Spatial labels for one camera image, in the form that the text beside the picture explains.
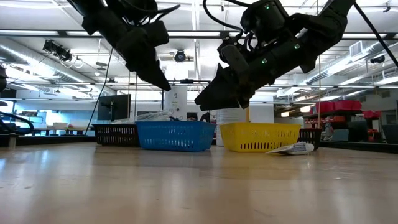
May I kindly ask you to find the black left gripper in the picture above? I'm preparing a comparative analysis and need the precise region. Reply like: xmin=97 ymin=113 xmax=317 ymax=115
xmin=116 ymin=27 xmax=172 ymax=92

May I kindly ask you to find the yellow slotted plastic basket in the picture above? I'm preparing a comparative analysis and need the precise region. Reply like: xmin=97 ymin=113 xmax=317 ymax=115
xmin=219 ymin=121 xmax=302 ymax=153

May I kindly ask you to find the blue white toothbrush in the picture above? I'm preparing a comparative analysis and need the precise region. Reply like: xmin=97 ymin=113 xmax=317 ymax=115
xmin=111 ymin=116 xmax=144 ymax=126

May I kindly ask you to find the small white toothpaste tube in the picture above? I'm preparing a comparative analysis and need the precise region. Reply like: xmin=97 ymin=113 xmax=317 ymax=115
xmin=266 ymin=141 xmax=315 ymax=156

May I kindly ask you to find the blue slotted plastic basket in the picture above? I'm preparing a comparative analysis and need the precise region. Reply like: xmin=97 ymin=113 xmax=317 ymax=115
xmin=135 ymin=120 xmax=217 ymax=153

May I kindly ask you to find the black overhead frame beam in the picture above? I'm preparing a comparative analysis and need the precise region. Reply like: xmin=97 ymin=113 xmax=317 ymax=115
xmin=0 ymin=29 xmax=398 ymax=40

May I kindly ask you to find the black curved hose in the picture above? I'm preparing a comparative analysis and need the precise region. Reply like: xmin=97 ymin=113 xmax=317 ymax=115
xmin=0 ymin=111 xmax=35 ymax=136

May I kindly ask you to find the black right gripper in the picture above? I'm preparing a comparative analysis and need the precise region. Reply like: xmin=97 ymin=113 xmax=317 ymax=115
xmin=194 ymin=43 xmax=308 ymax=111

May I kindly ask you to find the black monitor on stand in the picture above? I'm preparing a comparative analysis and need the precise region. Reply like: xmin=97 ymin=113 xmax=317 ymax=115
xmin=97 ymin=94 xmax=132 ymax=125

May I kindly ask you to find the black ceiling camera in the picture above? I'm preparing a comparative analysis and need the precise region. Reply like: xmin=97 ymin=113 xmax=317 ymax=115
xmin=42 ymin=39 xmax=74 ymax=62

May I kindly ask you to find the white wipes canister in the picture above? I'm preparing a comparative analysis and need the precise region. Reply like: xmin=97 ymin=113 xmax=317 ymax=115
xmin=216 ymin=107 xmax=249 ymax=147

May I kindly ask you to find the red storage bin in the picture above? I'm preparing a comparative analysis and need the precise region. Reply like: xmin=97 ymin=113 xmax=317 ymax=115
xmin=362 ymin=110 xmax=382 ymax=119
xmin=315 ymin=99 xmax=363 ymax=114

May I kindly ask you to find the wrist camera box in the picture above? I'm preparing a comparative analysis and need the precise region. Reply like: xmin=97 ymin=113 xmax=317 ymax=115
xmin=218 ymin=43 xmax=250 ymax=75
xmin=142 ymin=20 xmax=171 ymax=47

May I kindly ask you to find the black slotted plastic basket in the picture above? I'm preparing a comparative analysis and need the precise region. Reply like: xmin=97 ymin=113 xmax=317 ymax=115
xmin=298 ymin=128 xmax=323 ymax=150
xmin=92 ymin=123 xmax=140 ymax=147

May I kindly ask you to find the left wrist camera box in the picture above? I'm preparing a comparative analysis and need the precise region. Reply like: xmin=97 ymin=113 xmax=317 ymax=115
xmin=142 ymin=20 xmax=171 ymax=47

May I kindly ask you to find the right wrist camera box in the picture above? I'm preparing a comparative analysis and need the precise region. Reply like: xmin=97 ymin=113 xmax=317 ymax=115
xmin=218 ymin=43 xmax=250 ymax=75

